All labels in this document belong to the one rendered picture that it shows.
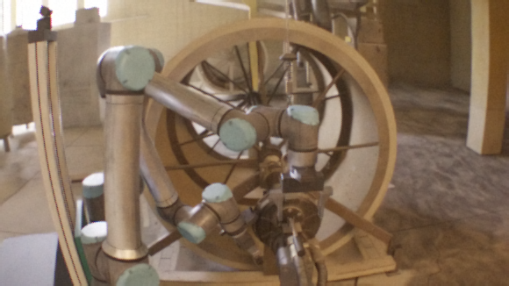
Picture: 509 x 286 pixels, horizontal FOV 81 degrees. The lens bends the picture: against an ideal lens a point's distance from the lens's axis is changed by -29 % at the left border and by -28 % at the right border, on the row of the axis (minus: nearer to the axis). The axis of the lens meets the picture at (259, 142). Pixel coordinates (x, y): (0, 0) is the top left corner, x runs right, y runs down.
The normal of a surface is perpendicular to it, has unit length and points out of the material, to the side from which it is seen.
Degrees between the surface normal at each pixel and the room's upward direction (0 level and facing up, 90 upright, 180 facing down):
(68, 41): 90
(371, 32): 90
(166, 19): 90
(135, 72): 82
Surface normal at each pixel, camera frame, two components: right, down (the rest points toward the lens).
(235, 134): -0.42, 0.29
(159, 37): 0.07, 0.29
